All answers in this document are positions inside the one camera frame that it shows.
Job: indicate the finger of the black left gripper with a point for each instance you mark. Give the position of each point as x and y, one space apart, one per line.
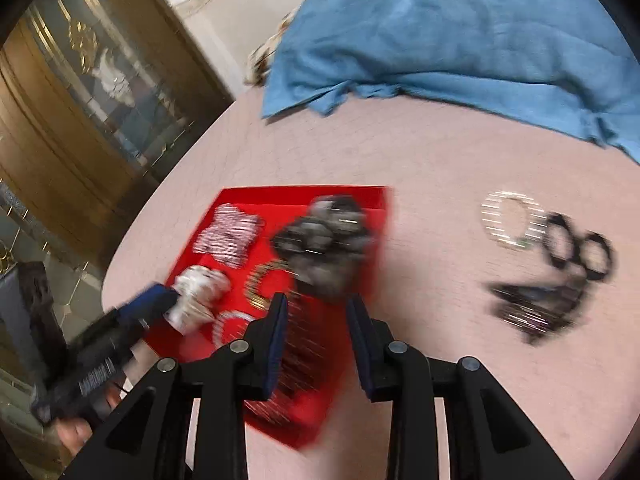
149 306

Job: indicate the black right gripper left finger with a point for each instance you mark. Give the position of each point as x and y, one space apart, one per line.
185 421

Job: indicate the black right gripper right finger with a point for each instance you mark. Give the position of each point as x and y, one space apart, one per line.
447 417

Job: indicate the white floral scrunchie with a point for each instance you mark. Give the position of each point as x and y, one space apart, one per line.
198 289

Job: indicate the red white plaid scrunchie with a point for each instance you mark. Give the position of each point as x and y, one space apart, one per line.
229 237

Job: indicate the grey black fur scrunchie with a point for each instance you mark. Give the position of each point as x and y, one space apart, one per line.
326 247

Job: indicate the person's left hand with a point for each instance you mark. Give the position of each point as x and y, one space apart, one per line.
75 433

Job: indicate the black sequin hair bow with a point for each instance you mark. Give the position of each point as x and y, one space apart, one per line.
538 310

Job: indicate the red cardboard tray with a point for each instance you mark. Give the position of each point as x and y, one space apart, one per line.
317 347

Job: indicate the pink quilted mattress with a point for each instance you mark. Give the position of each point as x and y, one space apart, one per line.
581 387

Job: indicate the brown wooden glass door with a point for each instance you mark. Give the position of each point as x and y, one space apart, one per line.
99 101

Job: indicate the brown white floral blanket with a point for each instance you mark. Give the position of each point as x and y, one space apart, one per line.
259 61

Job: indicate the blue cloth blanket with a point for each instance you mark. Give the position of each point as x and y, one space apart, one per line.
563 65

